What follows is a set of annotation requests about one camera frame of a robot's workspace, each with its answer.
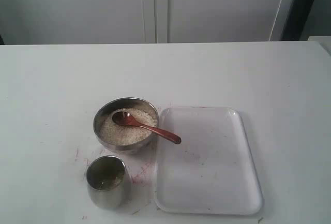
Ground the brown wooden spoon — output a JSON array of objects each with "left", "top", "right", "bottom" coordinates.
[{"left": 112, "top": 111, "right": 182, "bottom": 145}]

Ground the steel bowl of rice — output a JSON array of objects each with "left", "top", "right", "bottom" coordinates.
[{"left": 93, "top": 97, "right": 159, "bottom": 154}]

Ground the small steel cup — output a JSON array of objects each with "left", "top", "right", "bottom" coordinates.
[{"left": 86, "top": 155, "right": 130, "bottom": 210}]

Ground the white plastic tray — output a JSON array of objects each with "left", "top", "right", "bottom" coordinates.
[{"left": 153, "top": 107, "right": 263, "bottom": 216}]

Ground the white cabinet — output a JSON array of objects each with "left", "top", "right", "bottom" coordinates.
[{"left": 1, "top": 0, "right": 294, "bottom": 44}]

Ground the dark vertical post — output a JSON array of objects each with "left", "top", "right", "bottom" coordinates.
[{"left": 281, "top": 0, "right": 314, "bottom": 41}]

